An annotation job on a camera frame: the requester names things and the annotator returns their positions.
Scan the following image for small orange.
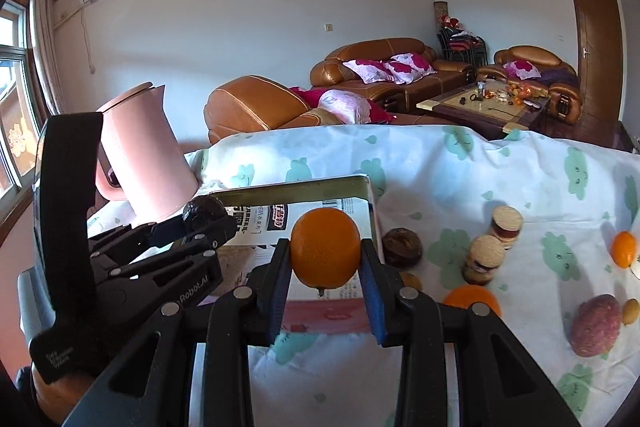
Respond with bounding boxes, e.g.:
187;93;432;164
610;231;637;269
290;207;361;295

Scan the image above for purple passion fruit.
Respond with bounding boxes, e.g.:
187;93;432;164
570;294;622;358

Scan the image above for brown leather armchair near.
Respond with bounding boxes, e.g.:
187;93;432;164
204;75;342;144

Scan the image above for small yellow-brown fruit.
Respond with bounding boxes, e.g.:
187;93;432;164
622;298;640;325

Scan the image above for small brown-yellow fruit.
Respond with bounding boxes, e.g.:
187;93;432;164
400;272;423;291

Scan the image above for pink floral cushion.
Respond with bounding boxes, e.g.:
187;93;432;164
343;60;398;84
384;53;436;86

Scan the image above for pink biscuit tin box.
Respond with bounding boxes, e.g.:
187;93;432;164
212;173;381;335

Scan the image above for brown leather long sofa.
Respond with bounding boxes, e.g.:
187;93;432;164
310;38;475;114

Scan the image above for white cartoon mug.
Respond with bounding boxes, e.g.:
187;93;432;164
630;257;640;280

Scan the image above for small orange by mug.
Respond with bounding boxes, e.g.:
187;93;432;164
610;231;637;269

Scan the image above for dark brown passion fruit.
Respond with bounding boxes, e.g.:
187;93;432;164
182;195;228;231

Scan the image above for large orange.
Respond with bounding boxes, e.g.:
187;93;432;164
442;285;502;317

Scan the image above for pink electric kettle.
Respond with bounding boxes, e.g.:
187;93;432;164
96;82;198;222

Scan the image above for brown wooden door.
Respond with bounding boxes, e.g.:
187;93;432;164
573;0;624;122

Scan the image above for stacked dark chairs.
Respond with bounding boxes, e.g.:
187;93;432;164
437;15;488;67

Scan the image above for near layered cake cup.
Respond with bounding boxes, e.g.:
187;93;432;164
462;235;506;285

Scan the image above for white green-cloud tablecloth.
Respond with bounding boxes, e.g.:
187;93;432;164
86;123;640;427

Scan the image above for far layered cake cup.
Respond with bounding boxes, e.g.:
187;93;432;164
488;205;524;251

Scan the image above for dark wrinkled fruit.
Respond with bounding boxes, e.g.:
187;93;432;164
382;228;423;270

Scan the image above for brown leather far armchair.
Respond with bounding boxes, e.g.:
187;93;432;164
476;46;582;124

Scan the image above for left hand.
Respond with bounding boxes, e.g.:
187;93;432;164
32;365;94;426

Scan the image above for wooden coffee table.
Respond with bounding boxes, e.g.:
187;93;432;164
416;80;550;140

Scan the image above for layered cake cup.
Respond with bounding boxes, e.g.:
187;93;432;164
462;235;506;285
488;205;524;251

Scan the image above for brown leather armchair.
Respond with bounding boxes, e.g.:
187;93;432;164
476;46;582;124
204;75;342;144

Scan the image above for window with curtain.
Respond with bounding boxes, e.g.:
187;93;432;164
1;0;63;218

